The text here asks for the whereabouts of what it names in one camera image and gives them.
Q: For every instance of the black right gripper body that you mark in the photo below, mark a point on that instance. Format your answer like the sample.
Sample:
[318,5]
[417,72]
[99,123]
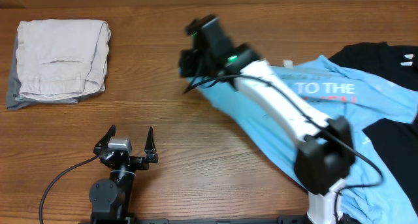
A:
[192,65]

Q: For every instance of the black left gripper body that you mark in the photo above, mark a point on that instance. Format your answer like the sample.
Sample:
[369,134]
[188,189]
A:
[137,163]

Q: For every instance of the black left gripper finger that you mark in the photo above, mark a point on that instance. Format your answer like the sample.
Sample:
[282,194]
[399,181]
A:
[103,143]
[150,148]

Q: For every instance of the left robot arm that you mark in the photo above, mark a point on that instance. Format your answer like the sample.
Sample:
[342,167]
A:
[110,198]

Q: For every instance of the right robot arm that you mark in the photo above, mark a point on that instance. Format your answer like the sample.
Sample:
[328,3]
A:
[324,146]

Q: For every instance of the folded grey garment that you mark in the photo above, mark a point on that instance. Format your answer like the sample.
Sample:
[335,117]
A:
[15,102]

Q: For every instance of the folded beige trousers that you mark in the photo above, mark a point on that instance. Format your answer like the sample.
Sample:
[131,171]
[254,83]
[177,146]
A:
[62,59]

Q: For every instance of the black t-shirt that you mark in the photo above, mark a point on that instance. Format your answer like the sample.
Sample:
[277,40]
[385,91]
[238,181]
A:
[395,142]

